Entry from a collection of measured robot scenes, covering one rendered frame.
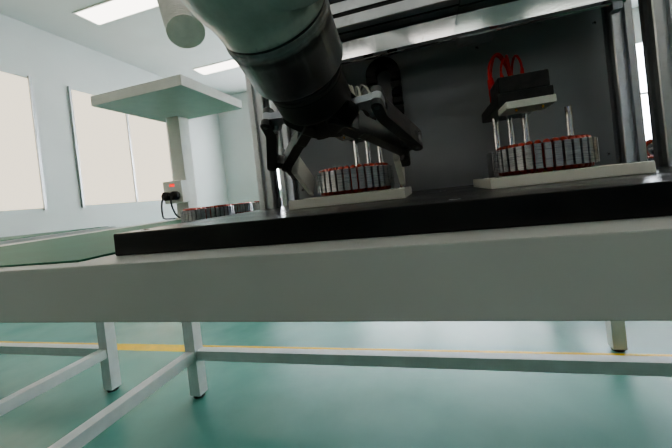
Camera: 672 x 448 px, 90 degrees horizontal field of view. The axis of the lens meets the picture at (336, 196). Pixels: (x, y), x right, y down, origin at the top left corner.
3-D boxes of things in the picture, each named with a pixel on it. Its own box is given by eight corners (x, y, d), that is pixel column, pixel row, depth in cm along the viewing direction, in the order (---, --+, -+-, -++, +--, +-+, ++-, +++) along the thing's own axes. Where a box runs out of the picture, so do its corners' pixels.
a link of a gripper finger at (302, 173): (296, 171, 44) (290, 172, 45) (314, 195, 50) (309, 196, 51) (298, 153, 46) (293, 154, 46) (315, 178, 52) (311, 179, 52)
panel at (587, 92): (630, 168, 60) (612, 1, 60) (292, 204, 78) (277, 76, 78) (626, 168, 61) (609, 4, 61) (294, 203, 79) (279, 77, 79)
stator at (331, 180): (392, 188, 42) (388, 159, 42) (307, 198, 44) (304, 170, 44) (397, 187, 53) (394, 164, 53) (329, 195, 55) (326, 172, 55)
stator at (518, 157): (621, 163, 35) (618, 128, 35) (504, 176, 38) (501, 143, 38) (576, 167, 46) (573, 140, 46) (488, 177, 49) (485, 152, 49)
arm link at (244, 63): (232, -5, 30) (264, 50, 35) (210, 67, 26) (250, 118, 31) (329, -35, 27) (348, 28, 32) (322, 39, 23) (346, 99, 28)
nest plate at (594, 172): (657, 172, 33) (655, 159, 33) (490, 189, 37) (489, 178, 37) (587, 175, 47) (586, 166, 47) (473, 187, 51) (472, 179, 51)
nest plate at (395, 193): (405, 198, 39) (404, 187, 39) (288, 210, 43) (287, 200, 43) (412, 193, 54) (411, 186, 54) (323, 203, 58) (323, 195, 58)
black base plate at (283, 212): (1198, 177, 15) (1194, 128, 15) (115, 256, 33) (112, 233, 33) (624, 180, 61) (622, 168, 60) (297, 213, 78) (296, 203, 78)
